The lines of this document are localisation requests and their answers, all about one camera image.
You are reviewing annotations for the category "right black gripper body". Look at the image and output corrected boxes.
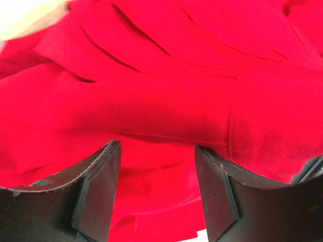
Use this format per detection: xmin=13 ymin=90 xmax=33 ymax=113
xmin=291 ymin=156 xmax=322 ymax=183

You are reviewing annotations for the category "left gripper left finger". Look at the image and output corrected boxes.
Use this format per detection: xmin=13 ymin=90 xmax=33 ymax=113
xmin=1 ymin=141 xmax=122 ymax=241

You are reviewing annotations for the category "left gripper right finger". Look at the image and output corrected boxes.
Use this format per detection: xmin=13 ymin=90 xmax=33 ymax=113
xmin=195 ymin=146 xmax=322 ymax=241

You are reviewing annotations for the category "dark red skirt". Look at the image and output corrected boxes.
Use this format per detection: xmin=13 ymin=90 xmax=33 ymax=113
xmin=1 ymin=1 xmax=322 ymax=241

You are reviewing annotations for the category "wooden clothes rack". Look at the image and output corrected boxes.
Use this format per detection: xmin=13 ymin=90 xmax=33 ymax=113
xmin=1 ymin=0 xmax=68 ymax=42

